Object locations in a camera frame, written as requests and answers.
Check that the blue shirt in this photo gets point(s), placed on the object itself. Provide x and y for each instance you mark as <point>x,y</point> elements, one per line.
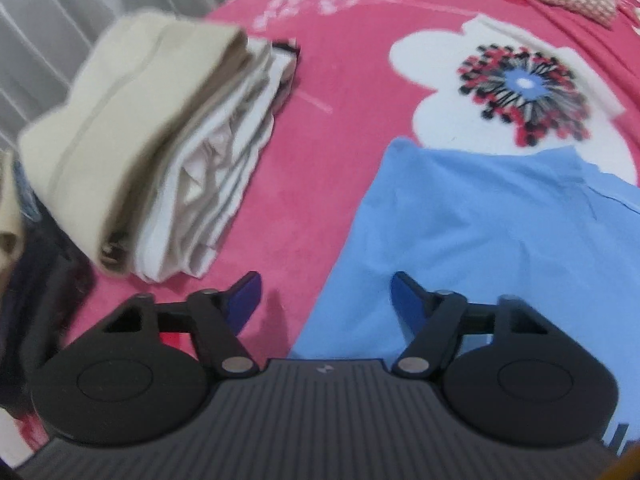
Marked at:
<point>475,220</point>

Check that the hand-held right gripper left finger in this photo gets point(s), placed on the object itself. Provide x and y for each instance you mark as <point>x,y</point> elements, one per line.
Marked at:
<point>245,297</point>

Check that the pink floral bed sheet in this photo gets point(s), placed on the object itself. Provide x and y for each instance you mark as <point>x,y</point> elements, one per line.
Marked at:
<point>325,160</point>

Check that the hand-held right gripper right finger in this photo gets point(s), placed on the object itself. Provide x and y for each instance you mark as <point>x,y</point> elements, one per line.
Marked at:
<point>407,300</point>

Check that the folded beige garment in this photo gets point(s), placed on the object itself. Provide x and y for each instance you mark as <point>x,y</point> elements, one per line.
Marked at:
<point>110,125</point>

